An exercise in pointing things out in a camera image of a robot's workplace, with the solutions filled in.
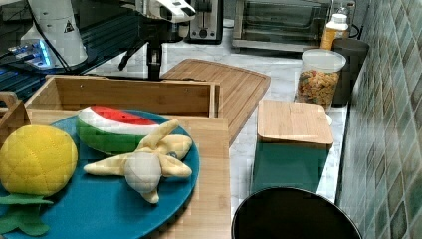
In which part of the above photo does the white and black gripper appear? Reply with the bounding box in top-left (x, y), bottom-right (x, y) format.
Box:
top-left (118, 0), bottom-right (196, 81)

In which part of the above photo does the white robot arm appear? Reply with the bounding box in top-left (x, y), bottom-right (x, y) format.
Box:
top-left (22, 0), bottom-right (196, 81)

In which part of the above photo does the wooden drawer cabinet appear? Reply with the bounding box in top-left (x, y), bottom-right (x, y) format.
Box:
top-left (26, 109), bottom-right (233, 239)

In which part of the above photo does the black and silver toaster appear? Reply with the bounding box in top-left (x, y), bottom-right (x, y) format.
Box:
top-left (185, 0), bottom-right (223, 45)

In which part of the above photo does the plush watermelon slice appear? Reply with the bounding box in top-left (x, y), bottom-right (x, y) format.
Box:
top-left (76, 106), bottom-right (159, 154)

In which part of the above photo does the bamboo cutting board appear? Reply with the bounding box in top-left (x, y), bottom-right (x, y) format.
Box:
top-left (162, 59), bottom-right (271, 144)

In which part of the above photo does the plush peeled banana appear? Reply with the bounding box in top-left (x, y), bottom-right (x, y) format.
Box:
top-left (84, 119), bottom-right (193, 204)

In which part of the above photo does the silver toaster oven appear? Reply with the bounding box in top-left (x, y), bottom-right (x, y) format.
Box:
top-left (232, 0), bottom-right (356, 52)

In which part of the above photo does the plush yellow pineapple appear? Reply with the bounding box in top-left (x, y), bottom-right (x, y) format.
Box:
top-left (1, 125), bottom-right (78, 236)

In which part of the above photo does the blue round plate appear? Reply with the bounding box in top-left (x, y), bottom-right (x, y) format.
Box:
top-left (4, 117), bottom-right (200, 239)

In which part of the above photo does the green box with bamboo lid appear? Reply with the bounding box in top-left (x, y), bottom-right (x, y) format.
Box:
top-left (250, 100), bottom-right (333, 193)

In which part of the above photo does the clear jar of cereal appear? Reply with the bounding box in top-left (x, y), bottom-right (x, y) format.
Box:
top-left (295, 49), bottom-right (346, 111)

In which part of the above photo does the orange bottle white cap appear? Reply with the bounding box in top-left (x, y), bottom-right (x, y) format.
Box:
top-left (320, 13), bottom-right (348, 50)

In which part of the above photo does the dark grey canister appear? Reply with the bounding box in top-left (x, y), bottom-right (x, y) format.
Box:
top-left (332, 38), bottom-right (369, 107)

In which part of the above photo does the black round bowl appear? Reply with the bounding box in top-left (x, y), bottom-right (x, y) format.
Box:
top-left (231, 187), bottom-right (362, 239)

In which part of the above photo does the black drawer handle bar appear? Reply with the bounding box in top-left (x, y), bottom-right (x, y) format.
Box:
top-left (108, 74), bottom-right (207, 83)

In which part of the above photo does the wooden basket handle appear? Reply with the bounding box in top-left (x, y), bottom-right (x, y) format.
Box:
top-left (0, 92), bottom-right (30, 145)

